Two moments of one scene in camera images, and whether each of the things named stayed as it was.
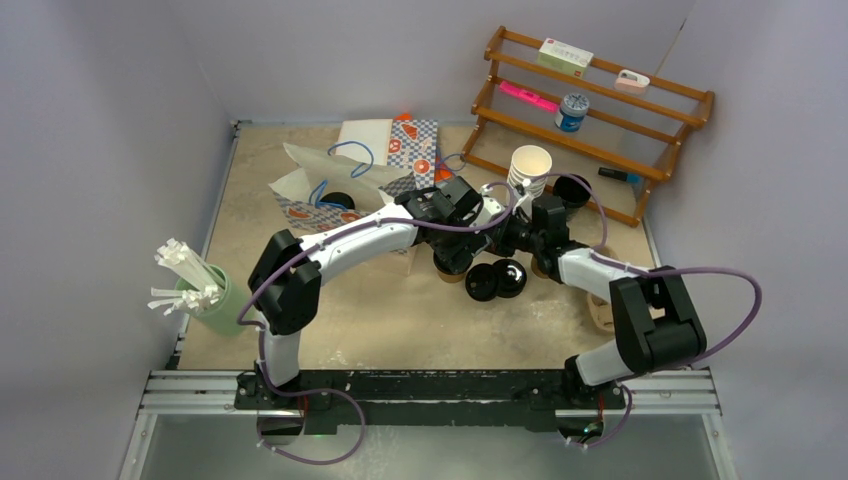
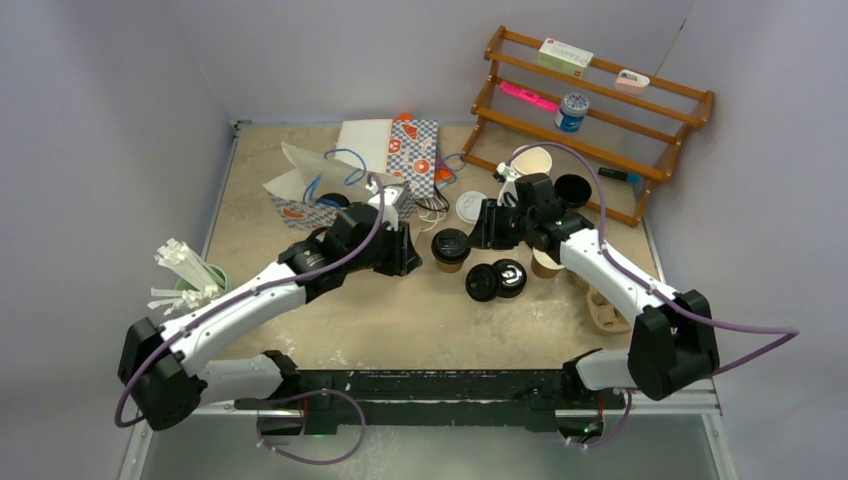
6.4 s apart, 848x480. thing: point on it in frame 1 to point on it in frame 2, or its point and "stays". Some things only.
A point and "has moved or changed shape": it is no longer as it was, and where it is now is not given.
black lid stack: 512,277 stays
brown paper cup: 451,278 has moved or changed shape
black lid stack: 481,282 stays
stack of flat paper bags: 408,148 stays
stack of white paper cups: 528,162 stays
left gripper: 469,237 to 403,256
